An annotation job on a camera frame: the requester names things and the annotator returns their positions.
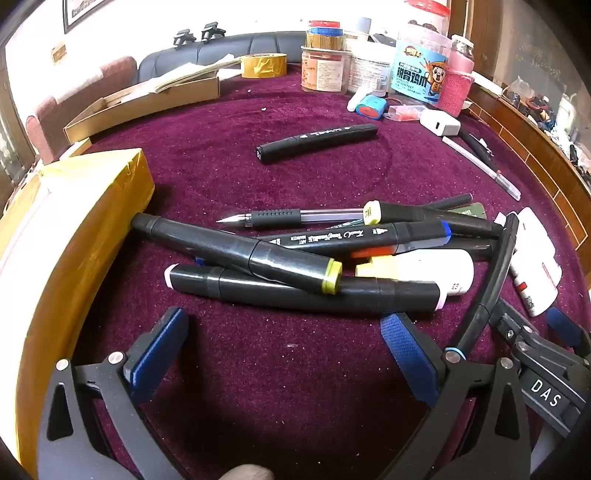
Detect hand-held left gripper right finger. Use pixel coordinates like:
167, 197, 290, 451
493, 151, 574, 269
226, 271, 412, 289
379, 313, 532, 480

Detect black sofa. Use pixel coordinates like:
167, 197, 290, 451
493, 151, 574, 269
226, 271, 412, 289
137, 31, 308, 86

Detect white flat box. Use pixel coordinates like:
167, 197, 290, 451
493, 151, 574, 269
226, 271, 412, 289
510, 207, 559, 278

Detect dark wooden glass cabinet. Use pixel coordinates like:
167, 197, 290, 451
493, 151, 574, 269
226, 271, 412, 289
0, 104, 38, 195

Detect white plastic jar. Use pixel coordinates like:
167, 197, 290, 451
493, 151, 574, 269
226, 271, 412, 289
345, 41, 398, 97

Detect small plastic bag red pieces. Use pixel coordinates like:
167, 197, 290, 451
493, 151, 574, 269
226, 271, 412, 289
385, 104, 428, 123

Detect white tube red label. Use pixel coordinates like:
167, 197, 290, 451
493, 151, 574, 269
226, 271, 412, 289
508, 261, 563, 318

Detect wooden display cabinet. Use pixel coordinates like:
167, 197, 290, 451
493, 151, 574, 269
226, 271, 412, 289
450, 0, 591, 100

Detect person's left hand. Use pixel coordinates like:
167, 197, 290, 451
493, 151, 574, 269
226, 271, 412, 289
221, 464, 274, 480

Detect blue and red sharpener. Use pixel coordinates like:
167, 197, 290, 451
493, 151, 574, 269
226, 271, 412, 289
356, 93, 387, 120

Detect black marker yellow cap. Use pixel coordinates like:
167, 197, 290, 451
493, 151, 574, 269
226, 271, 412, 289
362, 199, 505, 239

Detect yellow taped box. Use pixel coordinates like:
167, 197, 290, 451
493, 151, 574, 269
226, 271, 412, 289
0, 148, 156, 472

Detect clear gel pen black grip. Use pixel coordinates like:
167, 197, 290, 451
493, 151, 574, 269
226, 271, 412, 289
216, 207, 370, 230

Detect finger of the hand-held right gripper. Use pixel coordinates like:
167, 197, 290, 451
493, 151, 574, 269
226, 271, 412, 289
546, 307, 591, 358
450, 212, 541, 358

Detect round wooden table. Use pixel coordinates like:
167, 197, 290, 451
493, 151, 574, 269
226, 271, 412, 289
466, 80, 591, 252

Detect stack of coloured tape rolls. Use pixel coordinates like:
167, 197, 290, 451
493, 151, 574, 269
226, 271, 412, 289
305, 20, 346, 51

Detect white charger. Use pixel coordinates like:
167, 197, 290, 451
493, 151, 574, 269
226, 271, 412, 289
419, 108, 462, 138

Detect shelf of small trinkets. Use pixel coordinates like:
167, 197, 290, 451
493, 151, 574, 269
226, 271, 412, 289
501, 76, 591, 181

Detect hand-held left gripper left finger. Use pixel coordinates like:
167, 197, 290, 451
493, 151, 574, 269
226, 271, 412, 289
37, 305, 195, 480

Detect framed painting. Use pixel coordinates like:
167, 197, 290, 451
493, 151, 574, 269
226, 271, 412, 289
62, 0, 116, 33

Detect maroon velvet tablecloth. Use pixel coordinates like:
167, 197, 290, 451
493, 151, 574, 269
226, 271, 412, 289
28, 62, 591, 480

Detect stack of papers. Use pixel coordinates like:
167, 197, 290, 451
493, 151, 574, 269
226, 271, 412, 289
104, 53, 243, 104

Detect plain black marker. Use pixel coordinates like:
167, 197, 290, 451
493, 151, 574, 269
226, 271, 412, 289
255, 123, 379, 165

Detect white highlighter yellow cap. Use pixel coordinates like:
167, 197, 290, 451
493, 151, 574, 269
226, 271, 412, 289
355, 249, 476, 297

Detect black marker orange band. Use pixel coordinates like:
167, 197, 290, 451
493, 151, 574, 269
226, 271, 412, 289
349, 237, 497, 261

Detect slim black pen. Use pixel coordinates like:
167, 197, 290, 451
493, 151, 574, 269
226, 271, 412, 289
418, 193, 475, 214

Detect brown cardboard box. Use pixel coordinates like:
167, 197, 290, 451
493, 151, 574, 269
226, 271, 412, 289
62, 62, 243, 146

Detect white pen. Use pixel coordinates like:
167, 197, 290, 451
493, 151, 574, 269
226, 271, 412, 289
442, 135, 522, 201

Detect pile of marker pens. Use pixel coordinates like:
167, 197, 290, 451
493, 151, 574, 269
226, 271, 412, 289
130, 212, 343, 296

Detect clear jar blue cartoon label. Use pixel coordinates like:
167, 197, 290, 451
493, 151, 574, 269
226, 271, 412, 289
392, 0, 453, 104

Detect clear jar orange label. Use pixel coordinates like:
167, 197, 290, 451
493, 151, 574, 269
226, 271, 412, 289
300, 45, 349, 94

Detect yellow tape roll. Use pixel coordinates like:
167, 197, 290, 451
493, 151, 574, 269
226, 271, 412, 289
240, 53, 288, 78

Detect maroon chair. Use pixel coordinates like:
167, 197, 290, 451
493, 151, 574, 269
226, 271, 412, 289
25, 55, 139, 164

